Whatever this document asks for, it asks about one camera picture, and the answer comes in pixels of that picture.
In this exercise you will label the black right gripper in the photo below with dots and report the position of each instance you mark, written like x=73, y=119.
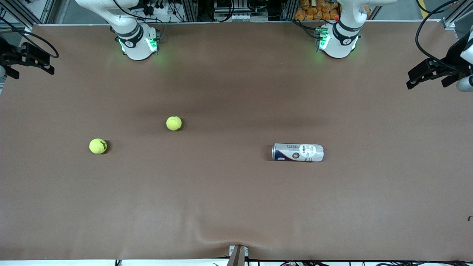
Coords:
x=7, y=51

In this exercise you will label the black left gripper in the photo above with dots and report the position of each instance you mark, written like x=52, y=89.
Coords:
x=451, y=58

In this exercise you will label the yellow tennis ball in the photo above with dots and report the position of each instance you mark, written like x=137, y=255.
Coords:
x=98, y=146
x=173, y=123

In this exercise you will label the silver blue tennis ball can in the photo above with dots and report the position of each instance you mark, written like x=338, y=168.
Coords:
x=297, y=152

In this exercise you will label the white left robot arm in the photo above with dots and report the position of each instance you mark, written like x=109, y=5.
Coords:
x=342, y=40

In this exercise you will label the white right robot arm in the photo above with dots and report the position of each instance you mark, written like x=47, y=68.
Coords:
x=135, y=40

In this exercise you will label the orange objects pile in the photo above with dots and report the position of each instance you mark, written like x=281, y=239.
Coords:
x=317, y=9

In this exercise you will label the white power strip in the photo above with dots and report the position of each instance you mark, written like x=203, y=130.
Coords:
x=244, y=17
x=157, y=11

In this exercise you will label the brown table mat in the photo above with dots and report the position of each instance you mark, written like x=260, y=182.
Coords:
x=236, y=203

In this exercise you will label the aluminium frame profile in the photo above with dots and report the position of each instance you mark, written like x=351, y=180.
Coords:
x=48, y=11
x=449, y=24

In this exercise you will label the aluminium frame post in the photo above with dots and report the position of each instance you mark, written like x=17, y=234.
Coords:
x=189, y=9

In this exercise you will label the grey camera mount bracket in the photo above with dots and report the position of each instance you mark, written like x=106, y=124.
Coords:
x=238, y=256

